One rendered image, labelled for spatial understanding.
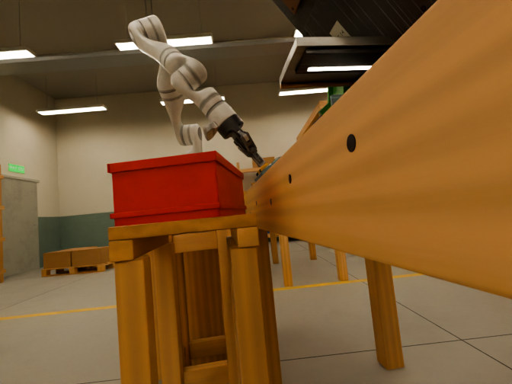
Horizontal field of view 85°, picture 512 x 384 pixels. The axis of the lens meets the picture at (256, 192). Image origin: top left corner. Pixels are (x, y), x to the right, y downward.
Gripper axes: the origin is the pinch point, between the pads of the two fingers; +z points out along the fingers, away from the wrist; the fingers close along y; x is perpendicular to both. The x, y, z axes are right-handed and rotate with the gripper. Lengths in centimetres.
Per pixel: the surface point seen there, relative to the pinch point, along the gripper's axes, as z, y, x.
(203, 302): 34, 73, 54
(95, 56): -282, 320, 6
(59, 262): -127, 505, 304
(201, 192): 0.0, -27.7, 18.7
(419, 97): 8, -65, 6
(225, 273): 23, 32, 31
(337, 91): -0.5, -5.7, -29.3
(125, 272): 2.3, -27.7, 37.4
